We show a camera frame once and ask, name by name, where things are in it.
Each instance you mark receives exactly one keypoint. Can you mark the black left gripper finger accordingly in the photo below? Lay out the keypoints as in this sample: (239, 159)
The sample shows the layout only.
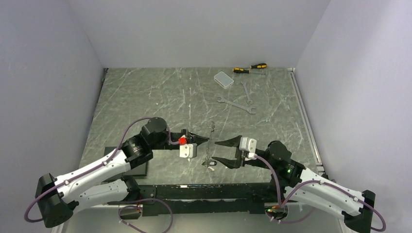
(193, 136)
(199, 141)

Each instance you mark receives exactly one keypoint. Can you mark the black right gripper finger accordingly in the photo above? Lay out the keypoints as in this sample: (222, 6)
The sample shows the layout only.
(230, 164)
(233, 142)

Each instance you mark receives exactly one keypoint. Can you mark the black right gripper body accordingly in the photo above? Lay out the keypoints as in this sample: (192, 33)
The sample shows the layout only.
(240, 159)

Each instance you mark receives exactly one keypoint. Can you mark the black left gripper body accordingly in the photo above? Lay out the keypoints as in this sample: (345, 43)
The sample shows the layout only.
(175, 136)

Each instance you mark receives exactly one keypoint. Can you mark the black tagged key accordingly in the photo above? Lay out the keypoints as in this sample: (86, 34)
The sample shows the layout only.
(211, 165)

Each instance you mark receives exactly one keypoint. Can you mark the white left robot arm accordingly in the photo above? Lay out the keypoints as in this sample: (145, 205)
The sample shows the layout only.
(57, 199)

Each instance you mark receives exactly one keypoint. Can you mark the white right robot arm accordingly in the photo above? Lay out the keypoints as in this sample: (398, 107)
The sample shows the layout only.
(292, 181)

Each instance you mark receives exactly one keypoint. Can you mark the small silver wrench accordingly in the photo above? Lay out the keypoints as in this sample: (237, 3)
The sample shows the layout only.
(249, 100)

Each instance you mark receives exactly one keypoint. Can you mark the large silver wrench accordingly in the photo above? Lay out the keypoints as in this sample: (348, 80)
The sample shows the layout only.
(249, 109)

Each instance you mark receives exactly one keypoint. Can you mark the black flat box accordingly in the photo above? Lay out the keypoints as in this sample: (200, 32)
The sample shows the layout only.
(136, 171)

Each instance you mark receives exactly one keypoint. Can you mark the clear plastic box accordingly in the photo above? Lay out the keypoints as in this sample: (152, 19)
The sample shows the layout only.
(223, 80)

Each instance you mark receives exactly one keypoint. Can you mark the yellow black screwdriver lower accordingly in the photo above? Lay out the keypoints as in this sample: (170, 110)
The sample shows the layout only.
(246, 71)

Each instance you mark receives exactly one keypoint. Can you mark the yellow black screwdriver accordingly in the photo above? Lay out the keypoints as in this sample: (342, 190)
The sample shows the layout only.
(257, 66)
(246, 71)

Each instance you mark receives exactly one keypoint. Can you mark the yellow black screwdriver upper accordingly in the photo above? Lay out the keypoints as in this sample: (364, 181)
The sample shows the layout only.
(257, 66)

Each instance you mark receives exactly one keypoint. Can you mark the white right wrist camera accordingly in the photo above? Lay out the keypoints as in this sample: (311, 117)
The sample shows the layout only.
(248, 147)

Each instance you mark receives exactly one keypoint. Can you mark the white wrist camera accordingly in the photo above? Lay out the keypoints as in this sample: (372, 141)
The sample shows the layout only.
(248, 147)
(186, 149)

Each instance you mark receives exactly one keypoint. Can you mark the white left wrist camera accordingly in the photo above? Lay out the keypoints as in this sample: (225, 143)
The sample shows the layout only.
(186, 149)

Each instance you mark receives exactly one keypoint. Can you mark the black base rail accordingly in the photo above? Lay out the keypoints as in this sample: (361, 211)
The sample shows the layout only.
(253, 198)

